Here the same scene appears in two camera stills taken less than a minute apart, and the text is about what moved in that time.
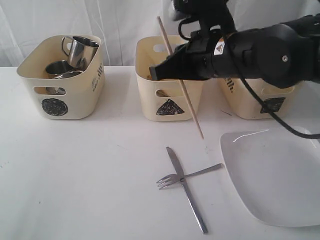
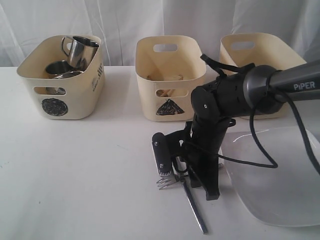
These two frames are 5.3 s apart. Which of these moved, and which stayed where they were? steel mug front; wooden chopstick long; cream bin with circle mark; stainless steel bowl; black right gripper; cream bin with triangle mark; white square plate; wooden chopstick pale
Moved: black right gripper; wooden chopstick long; wooden chopstick pale
Stayed: cream bin with circle mark; white square plate; cream bin with triangle mark; stainless steel bowl; steel mug front
